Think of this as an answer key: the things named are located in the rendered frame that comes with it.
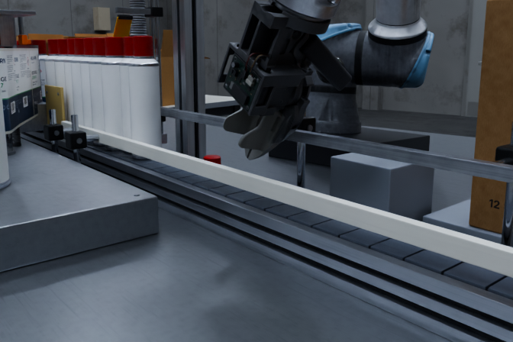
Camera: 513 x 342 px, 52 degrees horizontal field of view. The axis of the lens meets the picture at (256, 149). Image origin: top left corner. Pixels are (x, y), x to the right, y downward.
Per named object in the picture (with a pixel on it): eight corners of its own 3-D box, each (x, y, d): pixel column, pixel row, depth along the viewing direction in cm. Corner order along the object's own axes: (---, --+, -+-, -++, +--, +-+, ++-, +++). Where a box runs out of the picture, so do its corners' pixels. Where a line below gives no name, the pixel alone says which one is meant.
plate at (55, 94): (46, 124, 119) (43, 85, 117) (50, 124, 119) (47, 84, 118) (62, 130, 111) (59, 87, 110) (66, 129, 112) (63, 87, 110)
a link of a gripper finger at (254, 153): (220, 162, 66) (242, 101, 61) (256, 156, 70) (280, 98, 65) (233, 179, 64) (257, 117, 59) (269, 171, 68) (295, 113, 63)
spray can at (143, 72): (126, 156, 91) (120, 36, 87) (152, 153, 95) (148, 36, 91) (141, 161, 87) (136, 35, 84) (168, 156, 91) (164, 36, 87)
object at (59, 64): (55, 130, 120) (48, 39, 116) (78, 128, 123) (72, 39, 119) (63, 133, 116) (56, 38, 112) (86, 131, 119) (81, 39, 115)
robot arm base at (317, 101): (279, 127, 119) (282, 82, 118) (325, 125, 129) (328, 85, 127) (327, 135, 108) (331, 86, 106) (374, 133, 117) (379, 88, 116)
